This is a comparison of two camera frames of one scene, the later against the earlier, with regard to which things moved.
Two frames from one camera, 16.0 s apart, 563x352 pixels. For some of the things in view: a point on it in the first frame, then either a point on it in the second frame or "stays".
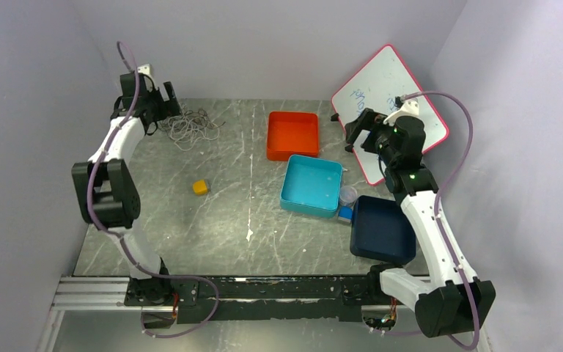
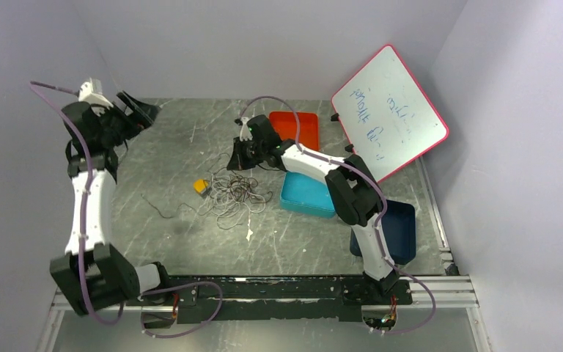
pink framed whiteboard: x=387 y=76 stays
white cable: x=186 y=132 → x=229 y=198
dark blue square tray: x=380 y=231 stays
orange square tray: x=292 y=133 stays
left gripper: x=170 y=108 → x=142 y=118
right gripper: x=369 y=120 → x=237 y=163
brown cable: x=200 y=119 → x=238 y=187
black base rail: x=205 y=299 stays
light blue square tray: x=312 y=186 stays
